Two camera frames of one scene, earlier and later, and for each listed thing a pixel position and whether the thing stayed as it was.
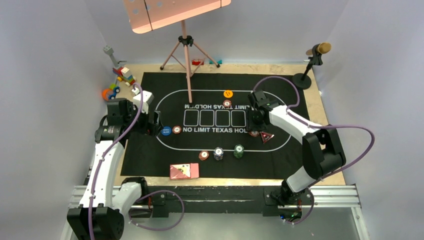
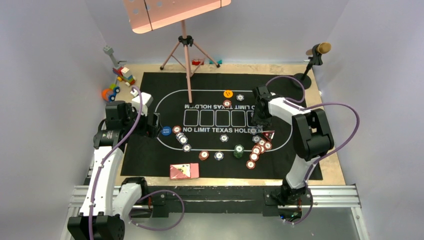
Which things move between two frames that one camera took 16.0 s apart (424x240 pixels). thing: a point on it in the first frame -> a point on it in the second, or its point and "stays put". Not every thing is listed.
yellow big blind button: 228,93 stays put
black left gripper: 152,128 stays put
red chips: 253,133 -> 257,149
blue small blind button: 166,130 stays put
